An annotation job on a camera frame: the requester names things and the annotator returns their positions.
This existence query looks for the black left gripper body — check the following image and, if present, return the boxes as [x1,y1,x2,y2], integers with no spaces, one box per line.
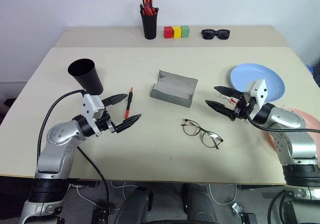
[98,110,119,134]

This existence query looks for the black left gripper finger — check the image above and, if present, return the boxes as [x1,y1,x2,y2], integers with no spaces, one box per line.
[114,113,142,134]
[101,93,129,107]

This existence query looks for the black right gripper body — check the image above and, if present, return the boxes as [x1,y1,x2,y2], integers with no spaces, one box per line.
[230,92,256,122]

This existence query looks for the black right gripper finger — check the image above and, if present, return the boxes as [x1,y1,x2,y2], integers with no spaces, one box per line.
[204,99,237,121]
[213,85,245,99]

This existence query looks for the small white red wrapper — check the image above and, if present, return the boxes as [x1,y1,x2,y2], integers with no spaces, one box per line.
[217,93,240,105]

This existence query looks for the red and black pen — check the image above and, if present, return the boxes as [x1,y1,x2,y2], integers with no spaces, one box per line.
[124,86,134,119]

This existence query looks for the light blue plate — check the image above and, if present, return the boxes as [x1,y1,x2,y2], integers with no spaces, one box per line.
[229,63,286,102]

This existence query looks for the thin-framed clear eyeglasses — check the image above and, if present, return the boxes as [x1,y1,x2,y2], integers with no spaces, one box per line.
[180,118,224,150]

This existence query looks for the empty black plastic cup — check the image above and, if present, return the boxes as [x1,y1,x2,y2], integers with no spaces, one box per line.
[67,58,105,96]

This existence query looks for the grey open glasses case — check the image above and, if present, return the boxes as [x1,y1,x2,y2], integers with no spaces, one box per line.
[149,69,199,108]

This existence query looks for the black sunglasses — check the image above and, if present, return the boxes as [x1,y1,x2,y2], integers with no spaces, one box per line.
[201,29,231,40]

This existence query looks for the pink plate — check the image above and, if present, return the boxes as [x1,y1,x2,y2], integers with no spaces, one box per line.
[264,107,320,165]

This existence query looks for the yellow cube block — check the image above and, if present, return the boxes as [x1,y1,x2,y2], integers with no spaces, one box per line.
[172,25,183,39]

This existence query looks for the black pen holder cup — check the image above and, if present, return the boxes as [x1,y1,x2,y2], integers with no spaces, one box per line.
[140,7,159,40]

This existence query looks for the dark rounded shape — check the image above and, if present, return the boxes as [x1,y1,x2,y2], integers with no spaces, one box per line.
[181,183,219,224]
[119,186,154,224]

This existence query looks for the red marker pen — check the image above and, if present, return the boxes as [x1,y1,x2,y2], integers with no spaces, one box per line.
[142,3,155,16]

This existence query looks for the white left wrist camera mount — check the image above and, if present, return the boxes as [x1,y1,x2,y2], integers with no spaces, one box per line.
[80,93,105,137]

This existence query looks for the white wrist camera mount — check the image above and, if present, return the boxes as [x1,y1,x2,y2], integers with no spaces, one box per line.
[80,93,105,137]
[243,78,270,120]

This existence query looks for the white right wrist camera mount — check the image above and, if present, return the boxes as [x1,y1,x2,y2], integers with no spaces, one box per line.
[243,78,270,120]

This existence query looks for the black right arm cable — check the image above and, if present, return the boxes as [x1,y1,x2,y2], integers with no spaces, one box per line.
[245,108,320,133]

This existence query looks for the white floor cable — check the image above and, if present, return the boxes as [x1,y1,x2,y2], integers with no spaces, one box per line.
[208,183,238,206]
[74,181,141,207]

